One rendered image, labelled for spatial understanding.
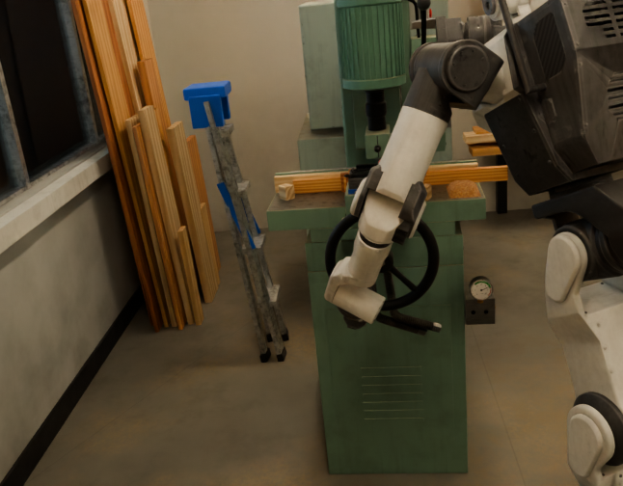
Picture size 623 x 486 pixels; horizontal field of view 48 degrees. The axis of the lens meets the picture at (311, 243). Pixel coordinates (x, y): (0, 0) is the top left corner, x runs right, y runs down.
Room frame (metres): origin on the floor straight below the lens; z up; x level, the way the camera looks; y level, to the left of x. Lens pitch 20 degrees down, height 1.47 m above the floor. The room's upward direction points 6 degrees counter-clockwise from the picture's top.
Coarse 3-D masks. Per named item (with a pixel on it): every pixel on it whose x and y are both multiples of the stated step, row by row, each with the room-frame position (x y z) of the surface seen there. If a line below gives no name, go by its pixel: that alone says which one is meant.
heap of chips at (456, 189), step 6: (456, 180) 1.87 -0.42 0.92; (462, 180) 1.85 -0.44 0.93; (468, 180) 1.85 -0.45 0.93; (450, 186) 1.85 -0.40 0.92; (456, 186) 1.82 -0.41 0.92; (462, 186) 1.81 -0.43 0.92; (468, 186) 1.81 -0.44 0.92; (474, 186) 1.82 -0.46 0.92; (450, 192) 1.82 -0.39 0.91; (456, 192) 1.80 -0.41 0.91; (462, 192) 1.79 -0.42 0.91; (468, 192) 1.79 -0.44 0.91; (474, 192) 1.79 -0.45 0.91; (450, 198) 1.79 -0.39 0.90; (456, 198) 1.79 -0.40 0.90
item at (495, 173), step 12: (468, 168) 1.93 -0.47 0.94; (480, 168) 1.92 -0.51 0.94; (492, 168) 1.91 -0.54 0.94; (504, 168) 1.90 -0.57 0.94; (300, 180) 1.99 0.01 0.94; (312, 180) 1.98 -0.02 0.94; (324, 180) 1.98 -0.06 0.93; (336, 180) 1.97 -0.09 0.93; (432, 180) 1.93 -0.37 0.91; (444, 180) 1.93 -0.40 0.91; (480, 180) 1.91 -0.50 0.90; (492, 180) 1.91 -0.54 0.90; (300, 192) 1.99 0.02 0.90; (312, 192) 1.98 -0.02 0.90
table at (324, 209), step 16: (320, 192) 1.98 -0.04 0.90; (336, 192) 1.96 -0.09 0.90; (432, 192) 1.86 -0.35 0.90; (480, 192) 1.82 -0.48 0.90; (272, 208) 1.86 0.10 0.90; (288, 208) 1.85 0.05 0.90; (304, 208) 1.83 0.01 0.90; (320, 208) 1.82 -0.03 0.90; (336, 208) 1.82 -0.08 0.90; (432, 208) 1.78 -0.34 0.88; (448, 208) 1.78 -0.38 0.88; (464, 208) 1.77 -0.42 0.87; (480, 208) 1.76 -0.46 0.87; (272, 224) 1.84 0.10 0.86; (288, 224) 1.84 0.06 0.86; (304, 224) 1.83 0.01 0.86; (320, 224) 1.82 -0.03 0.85; (336, 224) 1.82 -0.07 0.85
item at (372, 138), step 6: (366, 126) 2.04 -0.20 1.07; (366, 132) 1.95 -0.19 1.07; (372, 132) 1.95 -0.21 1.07; (378, 132) 1.94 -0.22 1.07; (384, 132) 1.93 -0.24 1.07; (390, 132) 2.03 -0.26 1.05; (366, 138) 1.92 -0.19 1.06; (372, 138) 1.92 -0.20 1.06; (378, 138) 1.91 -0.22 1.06; (384, 138) 1.91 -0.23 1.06; (366, 144) 1.92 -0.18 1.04; (372, 144) 1.92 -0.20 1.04; (378, 144) 1.91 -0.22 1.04; (384, 144) 1.91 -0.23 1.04; (366, 150) 1.92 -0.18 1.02; (372, 150) 1.92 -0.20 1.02; (384, 150) 1.91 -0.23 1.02; (366, 156) 1.92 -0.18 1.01; (372, 156) 1.92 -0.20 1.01; (378, 156) 1.91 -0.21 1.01
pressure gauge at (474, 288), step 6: (480, 276) 1.73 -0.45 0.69; (474, 282) 1.70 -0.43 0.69; (480, 282) 1.70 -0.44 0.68; (486, 282) 1.70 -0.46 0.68; (474, 288) 1.71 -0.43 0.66; (480, 288) 1.70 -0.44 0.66; (486, 288) 1.70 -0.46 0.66; (492, 288) 1.70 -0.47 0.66; (474, 294) 1.71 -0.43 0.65; (480, 294) 1.70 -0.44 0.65; (486, 294) 1.70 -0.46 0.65; (480, 300) 1.70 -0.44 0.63
